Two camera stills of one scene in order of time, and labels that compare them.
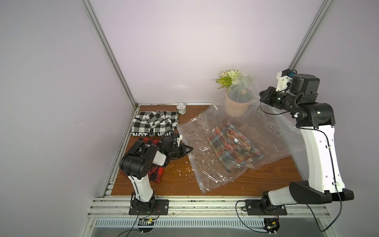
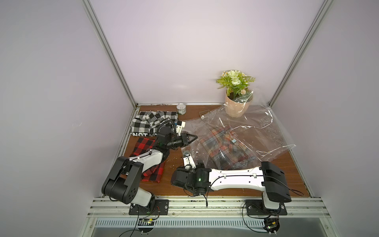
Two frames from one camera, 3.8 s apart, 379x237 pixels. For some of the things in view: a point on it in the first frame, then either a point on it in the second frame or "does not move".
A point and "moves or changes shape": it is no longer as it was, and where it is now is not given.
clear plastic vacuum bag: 238,133 moves or changes shape
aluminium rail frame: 204,207 does not move
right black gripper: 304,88 to 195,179
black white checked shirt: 150,123 does not move
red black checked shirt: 156,173 does not move
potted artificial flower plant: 239,94 does not move
